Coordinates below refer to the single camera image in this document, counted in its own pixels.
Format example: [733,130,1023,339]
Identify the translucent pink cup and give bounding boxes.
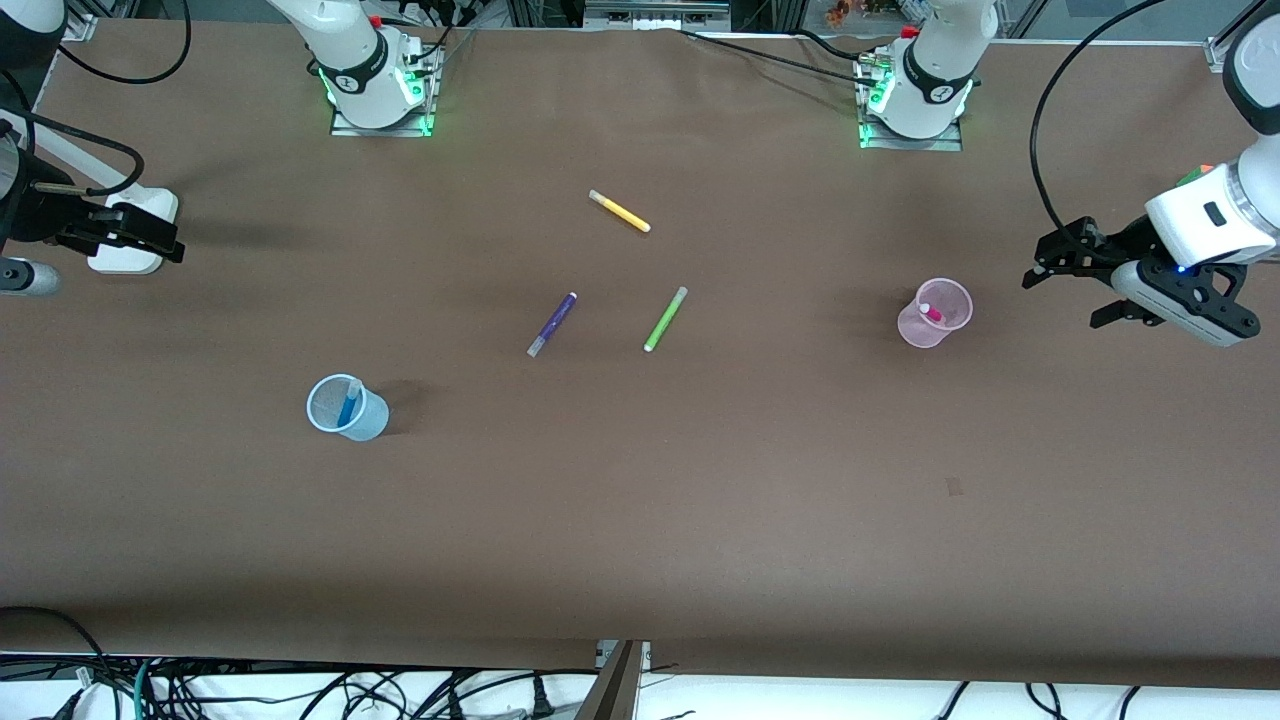
[897,277,974,350]

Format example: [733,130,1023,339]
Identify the translucent blue cup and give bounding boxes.
[306,373,391,442]

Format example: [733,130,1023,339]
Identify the green marker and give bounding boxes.
[643,286,690,353]

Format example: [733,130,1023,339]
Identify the purple marker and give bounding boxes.
[526,291,579,359]

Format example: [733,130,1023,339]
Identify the yellow marker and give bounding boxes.
[588,189,652,234]

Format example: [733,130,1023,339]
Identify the grey metal device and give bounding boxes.
[585,0,733,31]

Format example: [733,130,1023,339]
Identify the wooden table leg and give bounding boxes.
[575,640,644,720]

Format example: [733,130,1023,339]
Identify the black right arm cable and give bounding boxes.
[0,0,193,196]

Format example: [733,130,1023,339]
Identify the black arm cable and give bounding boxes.
[0,0,193,196]
[1030,0,1171,236]

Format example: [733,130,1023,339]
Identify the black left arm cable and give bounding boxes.
[1030,0,1171,236]

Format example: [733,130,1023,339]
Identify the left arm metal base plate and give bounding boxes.
[856,50,964,153]

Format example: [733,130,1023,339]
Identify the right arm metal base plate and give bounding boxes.
[328,38,439,139]

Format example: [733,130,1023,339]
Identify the short black table cable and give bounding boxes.
[795,28,873,63]

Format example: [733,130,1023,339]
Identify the long black table cable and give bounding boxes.
[680,28,866,81]

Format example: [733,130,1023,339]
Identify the thick black looped cable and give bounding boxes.
[0,605,113,686]

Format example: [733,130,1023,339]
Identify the black cable tangle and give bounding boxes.
[150,665,601,720]

